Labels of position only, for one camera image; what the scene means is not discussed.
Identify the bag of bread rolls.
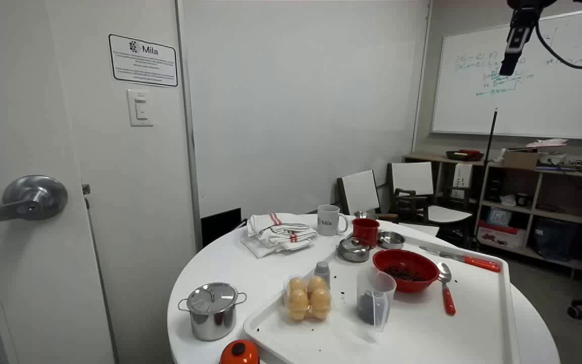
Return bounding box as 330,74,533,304
283,274,332,321

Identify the clear plastic measuring jug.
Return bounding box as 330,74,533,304
355,268,396,327

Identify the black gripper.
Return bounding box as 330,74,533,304
500,0,556,77

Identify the wall sign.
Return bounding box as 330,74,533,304
107,34,177,86

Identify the red handled knife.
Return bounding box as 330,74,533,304
420,242,504,272

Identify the metal door handle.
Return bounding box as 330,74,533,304
0,174,68,222

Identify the white light switch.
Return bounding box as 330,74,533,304
127,88,152,128

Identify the wooden shelf unit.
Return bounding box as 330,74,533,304
406,154,582,270

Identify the small steel lidded bowl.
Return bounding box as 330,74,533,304
337,237,370,263

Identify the white round table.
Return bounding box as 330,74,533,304
167,228,560,364

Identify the whiteboard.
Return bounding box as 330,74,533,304
433,0,582,139

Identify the red bowl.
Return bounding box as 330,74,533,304
371,248,439,292

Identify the white red striped cloth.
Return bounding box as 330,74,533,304
244,211,318,258

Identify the red mug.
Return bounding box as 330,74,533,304
351,218,379,247

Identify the black box on floor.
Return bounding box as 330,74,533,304
203,208,242,247

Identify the red handled metal spoon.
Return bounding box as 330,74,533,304
439,263,456,315

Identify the orange round object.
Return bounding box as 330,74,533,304
220,340,261,364

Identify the white plastic tray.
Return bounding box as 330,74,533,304
244,242,519,364

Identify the small steel pot with lid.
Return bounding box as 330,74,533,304
177,280,248,342

